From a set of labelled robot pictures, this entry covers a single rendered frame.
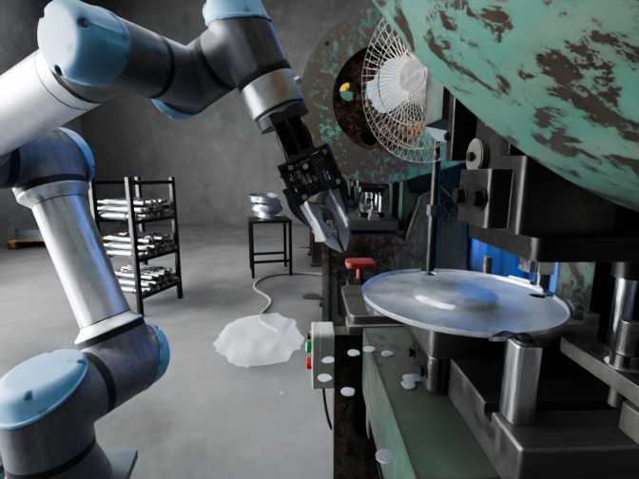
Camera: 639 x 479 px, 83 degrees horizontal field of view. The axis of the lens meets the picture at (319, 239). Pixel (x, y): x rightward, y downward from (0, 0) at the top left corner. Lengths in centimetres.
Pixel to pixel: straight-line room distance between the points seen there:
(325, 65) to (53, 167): 139
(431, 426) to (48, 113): 61
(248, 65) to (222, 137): 686
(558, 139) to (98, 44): 39
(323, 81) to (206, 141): 565
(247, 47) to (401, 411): 51
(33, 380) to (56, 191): 32
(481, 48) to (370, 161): 168
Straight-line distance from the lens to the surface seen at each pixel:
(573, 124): 21
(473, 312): 54
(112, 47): 45
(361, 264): 86
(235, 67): 51
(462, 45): 21
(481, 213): 55
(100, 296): 76
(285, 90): 49
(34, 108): 56
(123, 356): 74
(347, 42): 195
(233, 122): 733
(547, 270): 63
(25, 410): 68
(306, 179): 48
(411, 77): 136
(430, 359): 58
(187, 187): 751
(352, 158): 186
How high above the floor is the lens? 97
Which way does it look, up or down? 10 degrees down
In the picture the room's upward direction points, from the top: straight up
